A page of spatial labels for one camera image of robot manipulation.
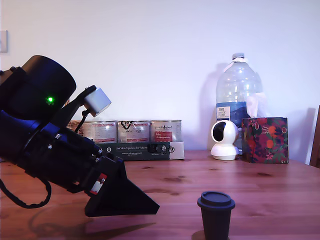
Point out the dark printed cardboard tray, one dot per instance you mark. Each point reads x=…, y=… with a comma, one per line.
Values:
x=140, y=151

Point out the white wall switch plate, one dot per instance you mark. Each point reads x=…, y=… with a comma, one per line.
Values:
x=3, y=41

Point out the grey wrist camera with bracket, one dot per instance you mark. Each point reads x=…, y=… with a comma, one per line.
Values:
x=97, y=101

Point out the floral tissue box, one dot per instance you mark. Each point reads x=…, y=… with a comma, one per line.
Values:
x=265, y=140

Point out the large clear water bottle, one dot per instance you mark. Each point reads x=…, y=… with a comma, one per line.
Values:
x=237, y=85

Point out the silver can red label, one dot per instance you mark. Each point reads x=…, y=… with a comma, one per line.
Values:
x=165, y=131

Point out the silver can pale label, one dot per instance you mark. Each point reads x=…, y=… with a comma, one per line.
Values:
x=102, y=131

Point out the blue coffee capsule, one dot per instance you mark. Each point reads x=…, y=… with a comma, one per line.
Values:
x=216, y=215

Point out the brown wooden chair back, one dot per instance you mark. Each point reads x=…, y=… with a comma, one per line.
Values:
x=315, y=140

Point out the small white round camera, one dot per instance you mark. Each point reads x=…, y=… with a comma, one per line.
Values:
x=223, y=142

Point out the pale tissue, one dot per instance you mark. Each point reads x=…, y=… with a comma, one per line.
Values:
x=252, y=105

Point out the silver can black logo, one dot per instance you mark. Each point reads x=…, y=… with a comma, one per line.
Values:
x=133, y=131

